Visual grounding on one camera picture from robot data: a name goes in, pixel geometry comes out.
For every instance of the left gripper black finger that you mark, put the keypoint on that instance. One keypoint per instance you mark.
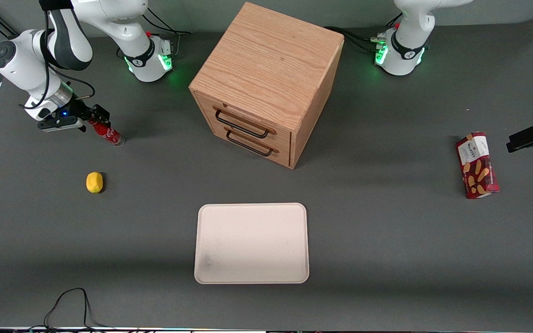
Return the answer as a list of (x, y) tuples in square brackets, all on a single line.
[(528, 137)]

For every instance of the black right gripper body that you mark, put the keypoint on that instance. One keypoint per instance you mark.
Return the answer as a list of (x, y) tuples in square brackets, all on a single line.
[(82, 111)]

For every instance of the red coke bottle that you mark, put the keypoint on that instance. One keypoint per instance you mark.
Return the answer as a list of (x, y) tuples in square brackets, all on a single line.
[(109, 135)]

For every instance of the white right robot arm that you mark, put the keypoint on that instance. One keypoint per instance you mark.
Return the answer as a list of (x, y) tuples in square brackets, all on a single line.
[(21, 69)]

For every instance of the beige rectangular plastic tray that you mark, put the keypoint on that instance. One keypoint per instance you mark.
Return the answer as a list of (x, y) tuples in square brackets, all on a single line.
[(251, 243)]

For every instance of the yellow lemon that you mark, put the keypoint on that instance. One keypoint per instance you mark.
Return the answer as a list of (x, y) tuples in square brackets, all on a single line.
[(94, 182)]

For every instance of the red tartan shortbread box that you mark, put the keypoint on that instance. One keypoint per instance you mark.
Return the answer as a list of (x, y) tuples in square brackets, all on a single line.
[(477, 166)]

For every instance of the oak wooden drawer cabinet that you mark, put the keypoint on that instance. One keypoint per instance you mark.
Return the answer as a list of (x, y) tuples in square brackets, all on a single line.
[(266, 64)]

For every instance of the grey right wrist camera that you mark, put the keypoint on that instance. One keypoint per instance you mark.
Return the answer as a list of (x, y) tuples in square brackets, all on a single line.
[(60, 124)]

